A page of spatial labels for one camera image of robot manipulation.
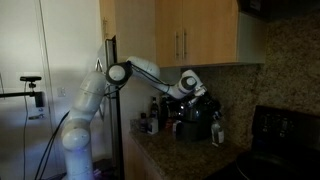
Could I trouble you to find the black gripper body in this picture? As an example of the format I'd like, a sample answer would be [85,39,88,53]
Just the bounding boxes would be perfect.
[198,91,221,113]

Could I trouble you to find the glass bottle with white label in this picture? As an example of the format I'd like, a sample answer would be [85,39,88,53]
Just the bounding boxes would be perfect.
[210,111,226,148]

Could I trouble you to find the black air fryer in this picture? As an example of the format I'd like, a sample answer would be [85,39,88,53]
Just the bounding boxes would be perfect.
[177,95,222,142]

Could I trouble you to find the white container with blue label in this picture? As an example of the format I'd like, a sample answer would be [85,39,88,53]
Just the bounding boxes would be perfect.
[147,116,160,135]

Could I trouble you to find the small dark bottle with label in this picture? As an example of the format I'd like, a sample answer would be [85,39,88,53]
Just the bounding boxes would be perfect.
[138,112,150,133]

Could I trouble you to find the tall dark wine bottle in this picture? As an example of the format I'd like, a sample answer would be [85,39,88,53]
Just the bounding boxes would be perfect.
[149,96,160,119]

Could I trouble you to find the black coffee maker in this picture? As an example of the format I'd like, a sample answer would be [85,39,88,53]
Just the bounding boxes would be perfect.
[159,93,183,133]

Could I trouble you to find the wooden upper cabinet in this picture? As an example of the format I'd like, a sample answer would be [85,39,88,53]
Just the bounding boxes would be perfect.
[98,0,268,69]

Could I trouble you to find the wooden cabinet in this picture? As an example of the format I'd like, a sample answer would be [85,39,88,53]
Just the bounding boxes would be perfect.
[98,0,268,69]
[123,132,165,180]

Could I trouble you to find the black stove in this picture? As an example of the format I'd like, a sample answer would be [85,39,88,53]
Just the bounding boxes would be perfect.
[203,104,320,180]

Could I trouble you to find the dark frying pan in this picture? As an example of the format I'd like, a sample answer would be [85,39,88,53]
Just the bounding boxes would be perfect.
[234,150,302,180]

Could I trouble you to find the wooden lower cabinet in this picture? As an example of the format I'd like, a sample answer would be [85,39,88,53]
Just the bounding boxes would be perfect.
[123,132,165,180]

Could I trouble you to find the stainless steel fridge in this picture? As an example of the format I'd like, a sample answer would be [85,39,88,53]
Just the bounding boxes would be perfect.
[94,34,126,180]

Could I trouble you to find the steel range hood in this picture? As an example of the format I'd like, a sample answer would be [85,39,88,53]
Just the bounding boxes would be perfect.
[236,0,320,23]

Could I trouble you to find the metal upper cabinet handle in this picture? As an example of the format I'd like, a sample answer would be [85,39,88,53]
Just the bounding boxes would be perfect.
[181,30,188,61]
[173,31,180,62]

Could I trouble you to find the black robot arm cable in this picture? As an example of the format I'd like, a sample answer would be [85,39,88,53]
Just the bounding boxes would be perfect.
[102,61,175,100]

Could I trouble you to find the white wall switch plate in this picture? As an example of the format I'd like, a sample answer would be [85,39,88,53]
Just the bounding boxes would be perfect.
[56,86,67,98]

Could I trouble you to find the black floor power cable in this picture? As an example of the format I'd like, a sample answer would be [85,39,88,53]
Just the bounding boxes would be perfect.
[33,110,72,180]

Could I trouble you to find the black camera on stand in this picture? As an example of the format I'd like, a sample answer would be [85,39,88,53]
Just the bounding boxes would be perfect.
[19,75,43,84]

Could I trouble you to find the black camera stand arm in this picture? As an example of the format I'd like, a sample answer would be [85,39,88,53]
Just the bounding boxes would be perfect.
[0,89,45,109]

